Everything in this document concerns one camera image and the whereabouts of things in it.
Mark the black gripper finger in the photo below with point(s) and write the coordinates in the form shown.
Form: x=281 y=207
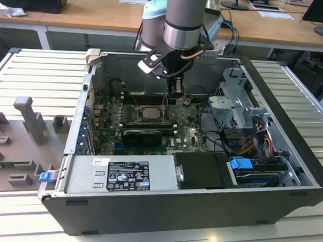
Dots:
x=167 y=85
x=178 y=88

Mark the silver CPU plate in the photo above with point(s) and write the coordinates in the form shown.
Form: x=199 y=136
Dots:
x=151 y=113

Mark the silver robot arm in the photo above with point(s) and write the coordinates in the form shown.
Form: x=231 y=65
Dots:
x=182 y=17

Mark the CPU socket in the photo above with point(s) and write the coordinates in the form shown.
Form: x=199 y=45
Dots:
x=137 y=117

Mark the blue expansion slot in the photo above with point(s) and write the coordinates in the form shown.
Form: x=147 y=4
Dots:
x=118 y=146

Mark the blue slot retainer clip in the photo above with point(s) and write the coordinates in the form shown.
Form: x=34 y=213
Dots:
x=80 y=145
x=84 y=129
x=87 y=110

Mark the dark round battery holder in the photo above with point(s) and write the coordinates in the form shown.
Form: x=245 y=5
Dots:
x=186 y=101

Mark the black RAM stick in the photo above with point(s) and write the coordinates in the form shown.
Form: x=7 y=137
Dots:
x=146 y=95
x=148 y=123

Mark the green motherboard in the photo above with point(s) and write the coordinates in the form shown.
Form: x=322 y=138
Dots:
x=187 y=133

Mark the black cylinder component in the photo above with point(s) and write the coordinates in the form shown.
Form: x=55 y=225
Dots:
x=115 y=87

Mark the pale blue teach pendant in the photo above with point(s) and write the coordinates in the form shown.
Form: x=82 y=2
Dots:
x=215 y=24

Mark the silver metal drive cage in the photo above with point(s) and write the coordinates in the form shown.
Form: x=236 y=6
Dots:
x=231 y=108

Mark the black graphics card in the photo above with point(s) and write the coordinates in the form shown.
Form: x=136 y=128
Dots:
x=142 y=138

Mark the silver shroud latch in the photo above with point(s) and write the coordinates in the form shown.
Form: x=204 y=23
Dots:
x=179 y=173

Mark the black plastic shroud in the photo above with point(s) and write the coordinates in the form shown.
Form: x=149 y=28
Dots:
x=202 y=171

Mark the blue disk carrier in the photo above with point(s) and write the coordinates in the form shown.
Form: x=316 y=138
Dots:
x=240 y=164

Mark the black rating label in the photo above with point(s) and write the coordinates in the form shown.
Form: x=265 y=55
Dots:
x=128 y=175

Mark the white barcode sticker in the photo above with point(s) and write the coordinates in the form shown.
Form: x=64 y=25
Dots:
x=100 y=161

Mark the black white tablet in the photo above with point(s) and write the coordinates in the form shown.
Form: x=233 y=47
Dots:
x=267 y=7

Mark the hard disk drive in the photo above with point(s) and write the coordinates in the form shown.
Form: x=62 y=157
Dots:
x=258 y=180

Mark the silver power supply unit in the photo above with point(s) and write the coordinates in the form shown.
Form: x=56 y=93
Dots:
x=81 y=176

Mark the black open PC case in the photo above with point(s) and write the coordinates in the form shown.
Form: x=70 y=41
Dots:
x=173 y=215

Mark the blue case latch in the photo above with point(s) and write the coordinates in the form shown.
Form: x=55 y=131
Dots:
x=46 y=177

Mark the grey parts rack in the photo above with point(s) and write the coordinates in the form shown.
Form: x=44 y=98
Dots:
x=21 y=147

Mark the crumpled white paper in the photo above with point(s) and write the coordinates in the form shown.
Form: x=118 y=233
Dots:
x=10 y=10

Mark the green RAM stick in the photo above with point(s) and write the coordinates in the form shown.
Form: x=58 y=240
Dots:
x=4 y=164

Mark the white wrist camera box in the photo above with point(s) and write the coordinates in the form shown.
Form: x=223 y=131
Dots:
x=147 y=69

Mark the silver side wrist camera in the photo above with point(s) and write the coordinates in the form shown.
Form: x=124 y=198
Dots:
x=210 y=54

